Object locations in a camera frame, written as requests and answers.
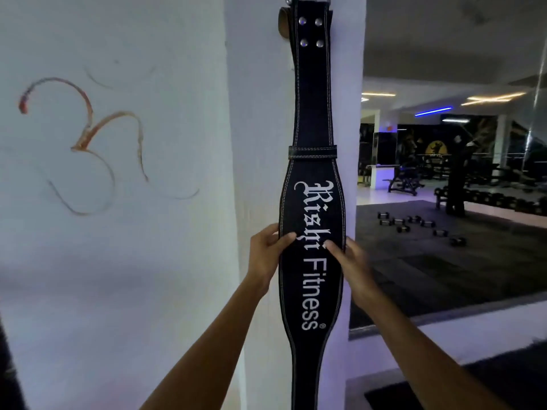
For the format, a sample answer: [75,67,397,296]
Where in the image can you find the scattered black floor dumbbells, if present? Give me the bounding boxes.
[377,211,467,247]

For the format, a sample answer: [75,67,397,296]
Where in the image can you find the row of racked dumbbells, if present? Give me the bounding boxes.
[434,185,547,217]

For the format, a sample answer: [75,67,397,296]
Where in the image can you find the black punching bag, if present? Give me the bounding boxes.
[446,140,476,218]

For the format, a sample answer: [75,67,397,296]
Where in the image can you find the person's right forearm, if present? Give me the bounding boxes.
[361,296,512,410]

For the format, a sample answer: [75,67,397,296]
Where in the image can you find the white counter desk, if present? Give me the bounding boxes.
[369,164,401,191]

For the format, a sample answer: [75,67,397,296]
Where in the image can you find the black leather weightlifting belt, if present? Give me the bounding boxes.
[278,0,346,410]

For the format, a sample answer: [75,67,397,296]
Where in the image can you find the black weight bench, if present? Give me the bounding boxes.
[387,166,424,197]

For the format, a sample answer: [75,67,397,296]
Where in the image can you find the person's left hand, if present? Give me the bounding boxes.
[246,223,297,295]

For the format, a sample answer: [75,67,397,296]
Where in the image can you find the person's left forearm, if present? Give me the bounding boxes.
[140,279,268,410]

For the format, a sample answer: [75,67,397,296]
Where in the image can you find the large black rubber floor mat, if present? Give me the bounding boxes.
[350,200,547,330]

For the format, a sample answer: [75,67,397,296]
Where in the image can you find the person's right hand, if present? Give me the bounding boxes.
[323,236,383,312]

